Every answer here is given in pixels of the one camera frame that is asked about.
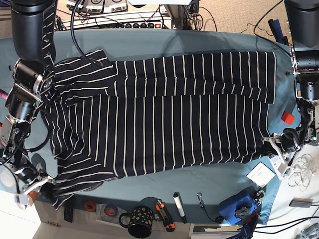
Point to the teal table cloth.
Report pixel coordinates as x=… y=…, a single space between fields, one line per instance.
x=216 y=182

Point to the black mug yellow pattern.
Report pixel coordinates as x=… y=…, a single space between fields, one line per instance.
x=139 y=222

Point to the black remote control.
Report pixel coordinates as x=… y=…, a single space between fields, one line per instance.
x=69 y=210

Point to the purple tape roll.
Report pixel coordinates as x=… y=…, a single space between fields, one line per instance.
x=110 y=210

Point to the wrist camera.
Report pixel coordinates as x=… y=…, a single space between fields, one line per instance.
x=284 y=170
x=22 y=200

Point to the white paper card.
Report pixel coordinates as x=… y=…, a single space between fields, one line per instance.
x=261 y=175

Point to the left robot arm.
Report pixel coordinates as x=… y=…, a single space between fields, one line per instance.
x=303 y=19

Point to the navy white striped t-shirt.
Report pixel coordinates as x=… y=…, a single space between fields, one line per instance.
x=132 y=118

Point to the orange tape roll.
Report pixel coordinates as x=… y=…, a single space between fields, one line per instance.
x=89 y=206

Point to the carabiner with black cord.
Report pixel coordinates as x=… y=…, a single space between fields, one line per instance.
x=218 y=219

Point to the grey adapter box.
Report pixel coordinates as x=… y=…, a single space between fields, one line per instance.
x=301 y=203

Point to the red cube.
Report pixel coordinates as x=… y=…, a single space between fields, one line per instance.
x=287 y=117

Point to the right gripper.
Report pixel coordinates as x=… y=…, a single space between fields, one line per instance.
x=34 y=177

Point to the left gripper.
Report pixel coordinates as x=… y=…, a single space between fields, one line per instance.
x=285 y=145

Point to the white black marker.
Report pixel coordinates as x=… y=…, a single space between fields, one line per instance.
x=179 y=207

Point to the blue clamp device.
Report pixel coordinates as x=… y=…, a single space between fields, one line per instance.
x=240 y=206

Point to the white packaged item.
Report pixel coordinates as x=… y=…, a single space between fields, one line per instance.
x=276 y=162

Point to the black power strip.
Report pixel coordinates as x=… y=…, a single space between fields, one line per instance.
x=148 y=25

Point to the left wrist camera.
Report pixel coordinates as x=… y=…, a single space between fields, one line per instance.
x=284 y=170

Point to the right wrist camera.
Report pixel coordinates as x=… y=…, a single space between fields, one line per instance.
x=22 y=200

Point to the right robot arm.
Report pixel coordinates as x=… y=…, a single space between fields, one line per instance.
x=33 y=24

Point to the orange black utility knife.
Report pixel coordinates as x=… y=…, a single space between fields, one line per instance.
x=165 y=216

